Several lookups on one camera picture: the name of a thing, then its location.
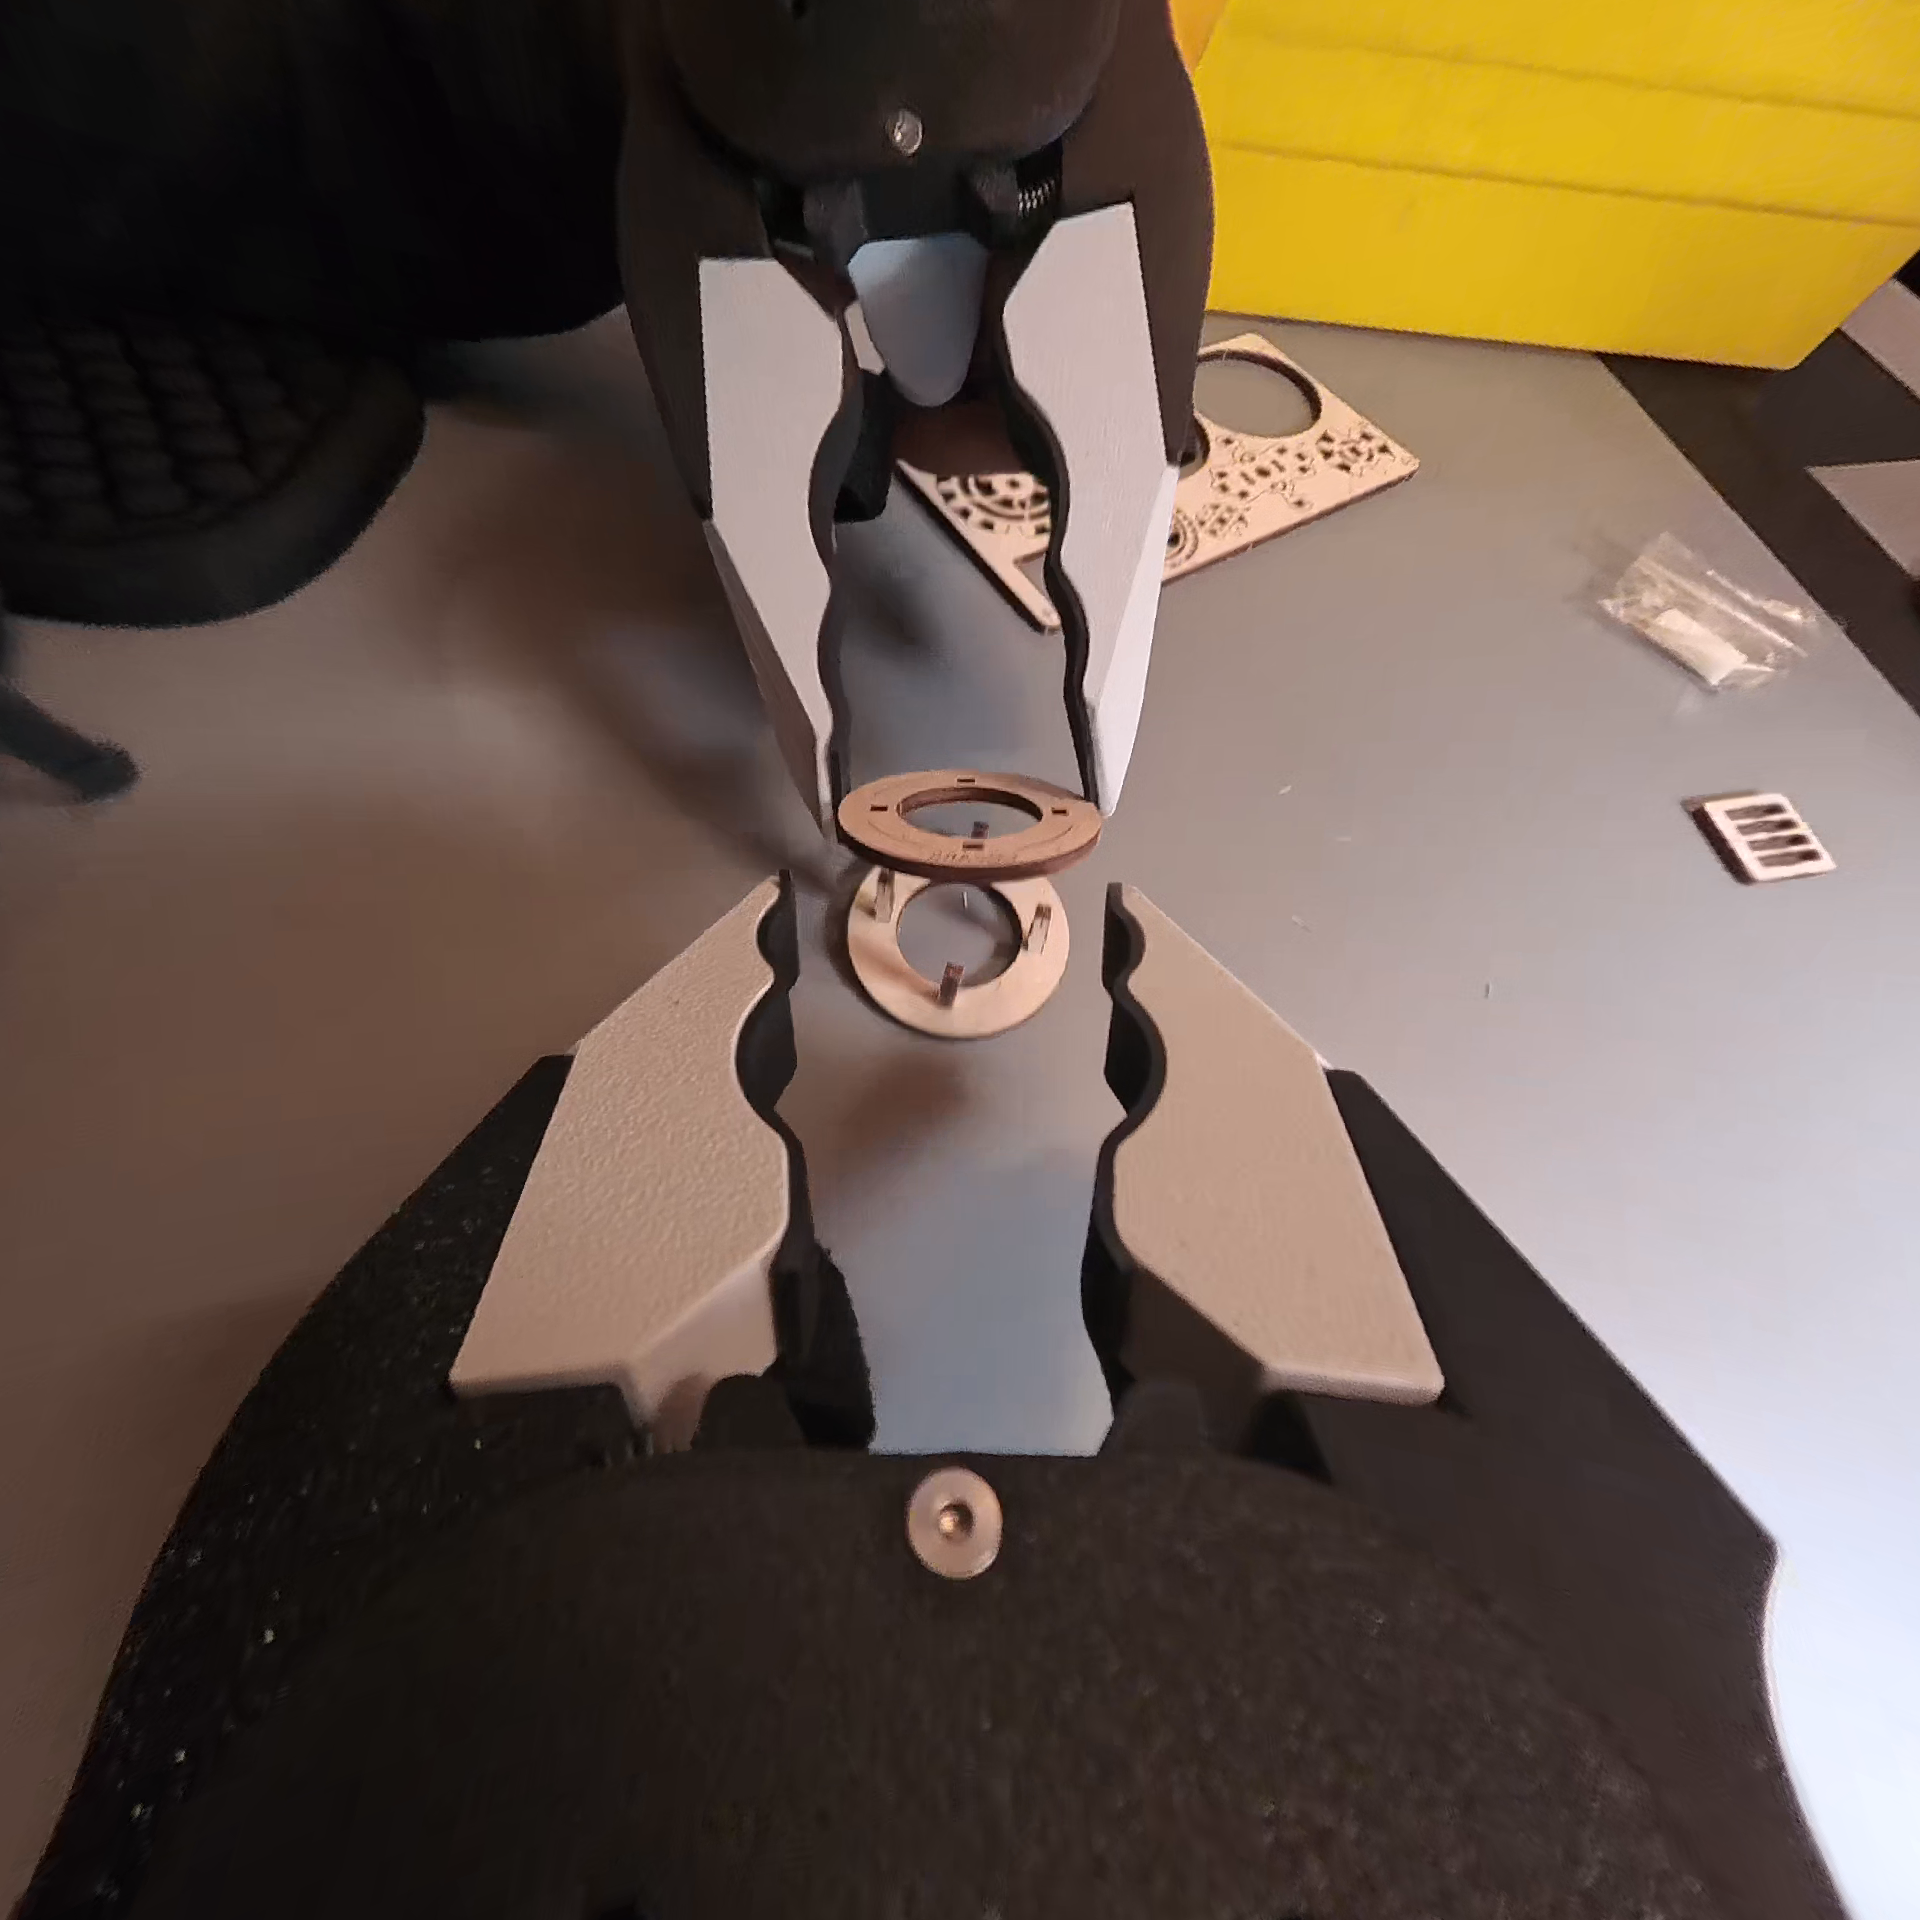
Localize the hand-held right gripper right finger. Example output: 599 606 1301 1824
1089 882 1449 1449

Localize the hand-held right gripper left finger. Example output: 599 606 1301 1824
448 878 827 1449

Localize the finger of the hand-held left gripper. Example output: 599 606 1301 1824
991 198 1179 826
698 256 904 838

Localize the wooden ring with pegs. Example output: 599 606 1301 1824
844 866 1074 1044

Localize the engraved wooden ring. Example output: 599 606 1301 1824
835 768 1113 885

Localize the grey desk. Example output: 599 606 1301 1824
0 269 1920 1920

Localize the laser-cut wooden parts sheet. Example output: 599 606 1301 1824
891 333 1421 635

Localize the yellow box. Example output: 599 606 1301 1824
1170 0 1920 370

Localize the small slotted wooden piece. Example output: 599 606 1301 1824
1692 792 1835 888

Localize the clear plastic bag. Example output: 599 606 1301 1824
1597 533 1824 693

